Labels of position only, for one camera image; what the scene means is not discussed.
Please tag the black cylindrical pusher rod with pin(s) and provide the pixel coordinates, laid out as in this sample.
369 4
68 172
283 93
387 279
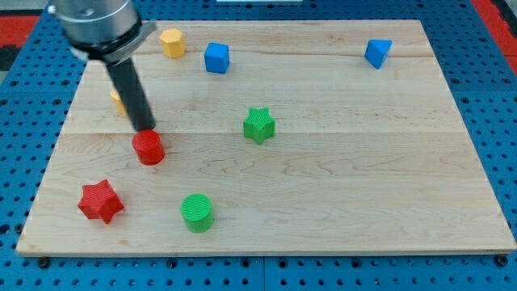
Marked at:
128 85

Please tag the red cylinder block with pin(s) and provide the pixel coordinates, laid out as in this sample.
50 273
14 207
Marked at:
148 147

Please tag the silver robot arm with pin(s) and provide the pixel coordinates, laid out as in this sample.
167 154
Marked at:
110 31

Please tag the red star block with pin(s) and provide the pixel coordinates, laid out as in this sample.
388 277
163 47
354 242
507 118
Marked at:
100 201

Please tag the green star block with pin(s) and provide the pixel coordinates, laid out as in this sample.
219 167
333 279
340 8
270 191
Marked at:
259 125

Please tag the yellow block behind rod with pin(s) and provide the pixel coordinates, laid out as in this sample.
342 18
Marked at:
118 102

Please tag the yellow hexagon block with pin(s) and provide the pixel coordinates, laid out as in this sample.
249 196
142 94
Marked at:
173 43

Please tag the blue cube block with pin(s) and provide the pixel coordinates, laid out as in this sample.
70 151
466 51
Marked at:
216 57

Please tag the green cylinder block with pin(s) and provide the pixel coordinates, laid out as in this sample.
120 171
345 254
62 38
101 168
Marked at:
197 212

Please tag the wooden board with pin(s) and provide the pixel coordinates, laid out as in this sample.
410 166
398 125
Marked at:
363 161

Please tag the blue triangular block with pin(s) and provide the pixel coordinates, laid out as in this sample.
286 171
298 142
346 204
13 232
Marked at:
377 52

